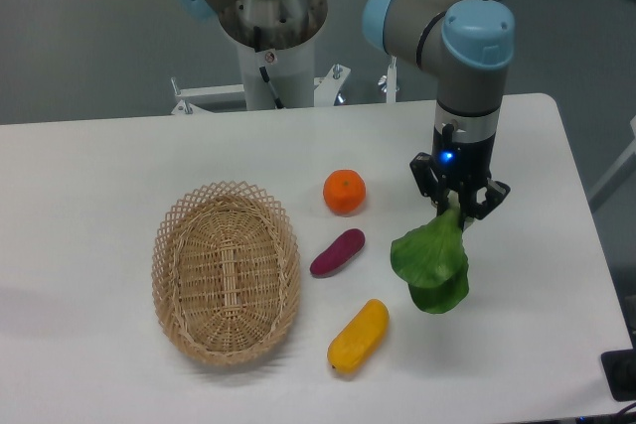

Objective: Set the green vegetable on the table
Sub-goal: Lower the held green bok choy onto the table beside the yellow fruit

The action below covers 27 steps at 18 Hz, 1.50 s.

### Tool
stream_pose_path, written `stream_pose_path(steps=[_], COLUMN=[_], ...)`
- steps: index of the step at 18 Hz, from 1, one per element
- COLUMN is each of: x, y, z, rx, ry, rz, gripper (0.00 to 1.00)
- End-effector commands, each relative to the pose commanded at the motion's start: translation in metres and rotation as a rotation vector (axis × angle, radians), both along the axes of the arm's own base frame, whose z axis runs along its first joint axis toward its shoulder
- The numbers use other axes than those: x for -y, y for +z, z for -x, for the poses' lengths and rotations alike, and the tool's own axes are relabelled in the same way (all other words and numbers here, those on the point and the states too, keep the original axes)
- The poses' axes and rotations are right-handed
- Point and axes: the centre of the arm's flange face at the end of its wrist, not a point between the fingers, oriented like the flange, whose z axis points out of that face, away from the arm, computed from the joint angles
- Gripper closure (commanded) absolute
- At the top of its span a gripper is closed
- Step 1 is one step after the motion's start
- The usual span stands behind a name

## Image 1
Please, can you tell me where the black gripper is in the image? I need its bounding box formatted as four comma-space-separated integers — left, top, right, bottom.
409, 101, 511, 230

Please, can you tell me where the green leafy vegetable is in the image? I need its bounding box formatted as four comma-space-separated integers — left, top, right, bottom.
390, 199, 470, 315

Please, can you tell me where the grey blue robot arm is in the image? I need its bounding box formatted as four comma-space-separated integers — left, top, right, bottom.
180, 0, 515, 225

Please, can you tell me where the orange mandarin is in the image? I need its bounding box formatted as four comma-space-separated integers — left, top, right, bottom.
323, 169, 367, 215

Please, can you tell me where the purple sweet potato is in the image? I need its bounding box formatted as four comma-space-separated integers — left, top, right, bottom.
309, 228, 366, 278

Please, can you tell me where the yellow mango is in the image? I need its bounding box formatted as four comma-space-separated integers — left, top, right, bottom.
327, 299, 390, 374

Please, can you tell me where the woven wicker basket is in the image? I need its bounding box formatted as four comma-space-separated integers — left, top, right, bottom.
151, 182, 301, 366

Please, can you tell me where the black device at table edge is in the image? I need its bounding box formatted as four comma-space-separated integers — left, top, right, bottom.
600, 349, 635, 402

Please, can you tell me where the white frame at right edge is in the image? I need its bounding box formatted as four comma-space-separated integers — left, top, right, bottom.
587, 118, 635, 212

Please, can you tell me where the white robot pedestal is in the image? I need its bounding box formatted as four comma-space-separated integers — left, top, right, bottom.
171, 0, 351, 114

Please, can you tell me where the black cable on pedestal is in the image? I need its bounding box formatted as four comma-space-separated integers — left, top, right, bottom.
252, 25, 286, 110

